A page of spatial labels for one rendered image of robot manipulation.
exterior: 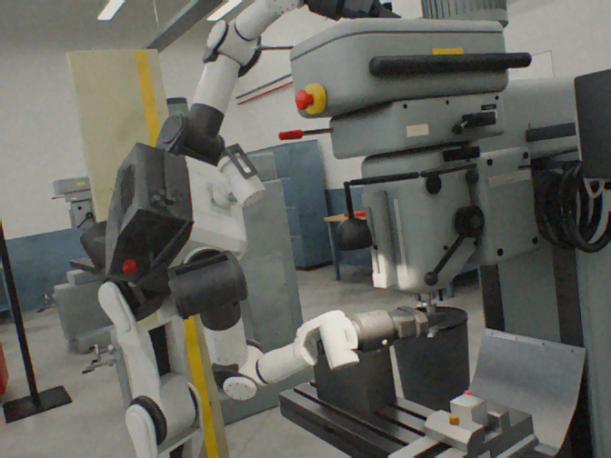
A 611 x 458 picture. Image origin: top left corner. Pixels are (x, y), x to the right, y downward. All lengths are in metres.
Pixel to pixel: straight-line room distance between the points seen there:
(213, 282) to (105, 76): 1.80
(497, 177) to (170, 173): 0.74
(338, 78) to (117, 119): 1.81
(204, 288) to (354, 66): 0.53
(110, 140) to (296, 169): 5.98
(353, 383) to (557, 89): 0.95
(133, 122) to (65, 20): 7.87
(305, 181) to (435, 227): 7.44
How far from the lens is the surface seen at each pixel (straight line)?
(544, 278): 1.59
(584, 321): 1.56
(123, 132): 2.78
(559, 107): 1.56
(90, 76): 2.80
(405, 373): 3.40
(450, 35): 1.26
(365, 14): 1.28
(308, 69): 1.19
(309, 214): 8.63
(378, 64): 1.06
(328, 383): 1.72
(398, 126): 1.13
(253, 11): 1.46
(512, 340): 1.70
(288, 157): 8.49
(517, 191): 1.39
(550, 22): 6.11
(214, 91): 1.48
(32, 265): 10.02
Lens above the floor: 1.63
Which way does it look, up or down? 6 degrees down
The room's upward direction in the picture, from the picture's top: 9 degrees counter-clockwise
